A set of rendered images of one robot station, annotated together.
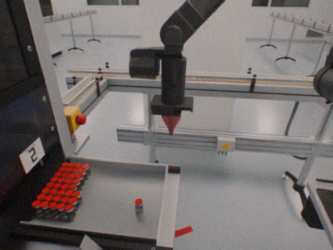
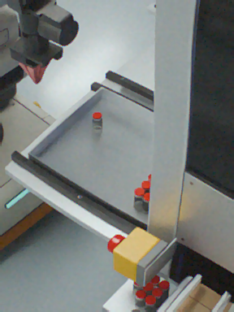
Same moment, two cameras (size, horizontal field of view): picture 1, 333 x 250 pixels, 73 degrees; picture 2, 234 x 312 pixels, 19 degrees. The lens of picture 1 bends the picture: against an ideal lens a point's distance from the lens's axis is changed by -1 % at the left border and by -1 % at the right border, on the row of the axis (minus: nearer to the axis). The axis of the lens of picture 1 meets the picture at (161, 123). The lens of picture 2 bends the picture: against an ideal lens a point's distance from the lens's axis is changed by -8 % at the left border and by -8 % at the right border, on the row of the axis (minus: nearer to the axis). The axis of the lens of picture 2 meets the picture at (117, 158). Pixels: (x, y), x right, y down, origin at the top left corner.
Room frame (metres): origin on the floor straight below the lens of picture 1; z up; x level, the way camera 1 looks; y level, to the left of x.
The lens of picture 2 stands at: (1.41, 0.69, 2.07)
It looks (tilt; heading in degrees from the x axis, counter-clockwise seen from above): 47 degrees down; 210
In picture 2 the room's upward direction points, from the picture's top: straight up
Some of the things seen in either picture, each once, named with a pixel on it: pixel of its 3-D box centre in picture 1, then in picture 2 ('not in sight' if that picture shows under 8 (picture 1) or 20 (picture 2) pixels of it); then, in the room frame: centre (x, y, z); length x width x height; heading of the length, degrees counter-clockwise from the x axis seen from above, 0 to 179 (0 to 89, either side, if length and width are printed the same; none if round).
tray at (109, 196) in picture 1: (104, 194); (127, 158); (0.47, 0.16, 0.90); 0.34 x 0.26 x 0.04; 83
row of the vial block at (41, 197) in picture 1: (54, 187); not in sight; (0.49, 0.32, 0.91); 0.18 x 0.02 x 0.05; 173
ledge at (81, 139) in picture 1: (67, 142); (149, 304); (0.76, 0.39, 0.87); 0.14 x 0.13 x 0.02; 82
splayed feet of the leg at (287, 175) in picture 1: (297, 190); not in sight; (1.27, -1.06, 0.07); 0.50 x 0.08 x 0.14; 172
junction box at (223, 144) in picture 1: (225, 144); not in sight; (1.28, -0.44, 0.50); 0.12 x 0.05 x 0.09; 82
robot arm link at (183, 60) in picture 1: (170, 68); (35, 17); (0.51, -0.02, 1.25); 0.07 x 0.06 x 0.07; 81
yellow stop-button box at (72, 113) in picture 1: (68, 119); (139, 257); (0.74, 0.35, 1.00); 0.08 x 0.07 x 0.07; 82
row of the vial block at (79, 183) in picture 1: (75, 189); (162, 175); (0.48, 0.25, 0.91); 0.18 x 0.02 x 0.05; 173
